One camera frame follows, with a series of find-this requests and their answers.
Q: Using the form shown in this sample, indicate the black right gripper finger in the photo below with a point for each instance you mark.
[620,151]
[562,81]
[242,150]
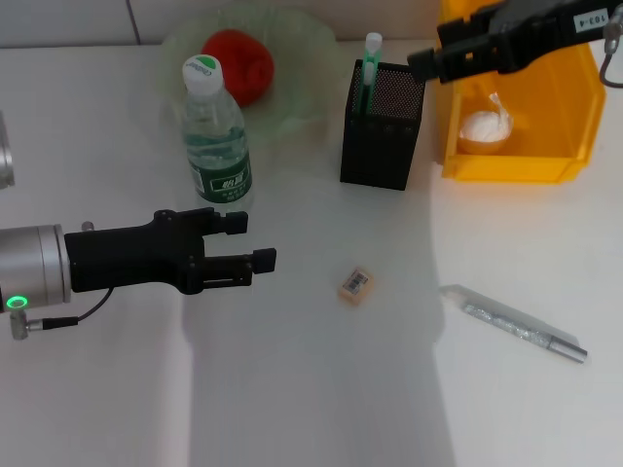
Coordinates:
[452,33]
[423,64]

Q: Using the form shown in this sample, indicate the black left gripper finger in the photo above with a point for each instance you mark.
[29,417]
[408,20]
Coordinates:
[264,260]
[237,224]

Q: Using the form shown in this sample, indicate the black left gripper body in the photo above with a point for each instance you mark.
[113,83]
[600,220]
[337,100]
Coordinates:
[126,258]

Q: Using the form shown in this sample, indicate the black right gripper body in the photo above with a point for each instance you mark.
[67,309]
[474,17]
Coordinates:
[545,29]

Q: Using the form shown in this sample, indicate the green utility knife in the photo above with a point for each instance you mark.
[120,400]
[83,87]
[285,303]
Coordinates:
[371,63]

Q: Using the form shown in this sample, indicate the clear water bottle green label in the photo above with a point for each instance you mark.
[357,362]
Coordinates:
[219,146]

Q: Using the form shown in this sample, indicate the white paper ball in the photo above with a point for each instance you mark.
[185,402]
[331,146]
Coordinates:
[484,127]

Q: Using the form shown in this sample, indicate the red-orange fruit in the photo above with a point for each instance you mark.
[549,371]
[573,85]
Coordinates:
[250,68]

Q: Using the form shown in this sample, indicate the silver glitter pen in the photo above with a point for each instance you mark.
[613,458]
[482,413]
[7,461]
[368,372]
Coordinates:
[516,328]

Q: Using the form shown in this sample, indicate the black mesh pen holder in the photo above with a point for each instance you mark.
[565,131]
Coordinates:
[379,146]

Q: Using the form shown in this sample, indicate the tan eraser with barcode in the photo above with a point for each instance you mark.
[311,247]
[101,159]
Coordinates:
[356,287]

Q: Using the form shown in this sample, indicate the green glass fruit plate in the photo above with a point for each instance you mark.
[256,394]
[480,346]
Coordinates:
[302,87]

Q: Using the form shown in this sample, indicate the yellow plastic bin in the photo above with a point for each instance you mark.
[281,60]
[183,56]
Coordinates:
[535,126]

